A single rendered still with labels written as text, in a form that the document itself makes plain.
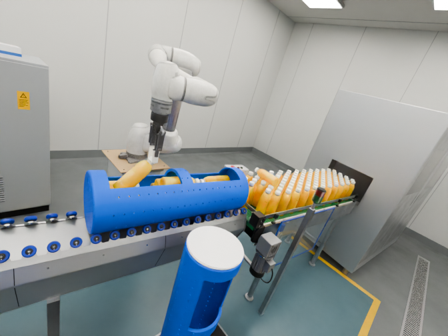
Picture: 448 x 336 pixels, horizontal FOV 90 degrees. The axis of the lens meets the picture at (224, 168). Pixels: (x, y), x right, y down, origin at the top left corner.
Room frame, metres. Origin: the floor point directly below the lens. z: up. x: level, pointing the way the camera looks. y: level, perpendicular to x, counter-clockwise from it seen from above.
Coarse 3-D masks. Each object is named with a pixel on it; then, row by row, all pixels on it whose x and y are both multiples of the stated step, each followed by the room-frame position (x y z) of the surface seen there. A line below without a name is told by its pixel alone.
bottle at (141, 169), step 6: (144, 162) 0.95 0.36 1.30; (150, 162) 0.96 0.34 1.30; (132, 168) 0.93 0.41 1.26; (138, 168) 0.92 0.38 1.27; (144, 168) 0.93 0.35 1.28; (150, 168) 0.95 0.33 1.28; (126, 174) 0.91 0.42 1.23; (132, 174) 0.90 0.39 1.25; (138, 174) 0.91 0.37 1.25; (144, 174) 0.93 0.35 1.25; (120, 180) 0.89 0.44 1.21; (126, 180) 0.89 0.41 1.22; (132, 180) 0.89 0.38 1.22; (138, 180) 0.91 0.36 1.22; (114, 186) 0.87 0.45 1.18; (120, 186) 0.87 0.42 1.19; (126, 186) 0.88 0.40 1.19; (132, 186) 0.90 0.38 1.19
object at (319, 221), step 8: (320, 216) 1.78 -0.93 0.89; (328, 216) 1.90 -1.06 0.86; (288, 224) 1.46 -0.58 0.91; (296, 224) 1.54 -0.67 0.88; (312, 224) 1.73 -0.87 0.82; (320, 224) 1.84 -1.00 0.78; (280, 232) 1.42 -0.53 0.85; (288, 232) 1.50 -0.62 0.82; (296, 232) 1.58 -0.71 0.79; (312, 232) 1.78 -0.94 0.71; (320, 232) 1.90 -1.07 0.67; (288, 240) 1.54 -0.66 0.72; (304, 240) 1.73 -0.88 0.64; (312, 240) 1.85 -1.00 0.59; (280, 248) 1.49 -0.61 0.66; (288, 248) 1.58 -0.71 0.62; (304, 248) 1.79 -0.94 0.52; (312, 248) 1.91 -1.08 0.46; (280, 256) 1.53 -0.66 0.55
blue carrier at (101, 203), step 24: (96, 192) 0.76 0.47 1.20; (120, 192) 0.82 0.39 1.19; (144, 192) 0.88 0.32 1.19; (168, 192) 0.95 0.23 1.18; (192, 192) 1.04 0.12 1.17; (216, 192) 1.14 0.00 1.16; (240, 192) 1.25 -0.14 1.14; (96, 216) 0.72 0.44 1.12; (120, 216) 0.78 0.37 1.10; (144, 216) 0.85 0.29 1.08; (168, 216) 0.94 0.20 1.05; (192, 216) 1.08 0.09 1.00
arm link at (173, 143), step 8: (176, 48) 1.50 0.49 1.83; (176, 56) 1.46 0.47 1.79; (184, 56) 1.48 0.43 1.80; (192, 56) 1.52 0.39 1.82; (184, 64) 1.48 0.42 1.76; (192, 64) 1.50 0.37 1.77; (200, 64) 1.55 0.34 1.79; (192, 72) 1.52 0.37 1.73; (176, 104) 1.56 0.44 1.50; (176, 112) 1.58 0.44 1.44; (168, 120) 1.58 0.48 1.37; (176, 120) 1.61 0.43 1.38; (168, 128) 1.59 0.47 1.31; (168, 136) 1.58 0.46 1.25; (176, 136) 1.63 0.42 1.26; (168, 144) 1.60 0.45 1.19; (176, 144) 1.64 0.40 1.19; (160, 152) 1.61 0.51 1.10; (168, 152) 1.63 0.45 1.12
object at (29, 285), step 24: (0, 240) 0.65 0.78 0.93; (24, 240) 0.68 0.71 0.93; (48, 240) 0.71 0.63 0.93; (144, 240) 0.89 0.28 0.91; (168, 240) 0.97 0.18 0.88; (48, 264) 0.63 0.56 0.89; (72, 264) 0.68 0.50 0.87; (96, 264) 0.73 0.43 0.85; (120, 264) 0.82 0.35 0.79; (144, 264) 0.93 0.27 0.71; (0, 288) 0.53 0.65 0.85; (24, 288) 0.58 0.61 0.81; (48, 288) 0.64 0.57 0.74; (72, 288) 0.72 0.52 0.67; (0, 312) 0.56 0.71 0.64
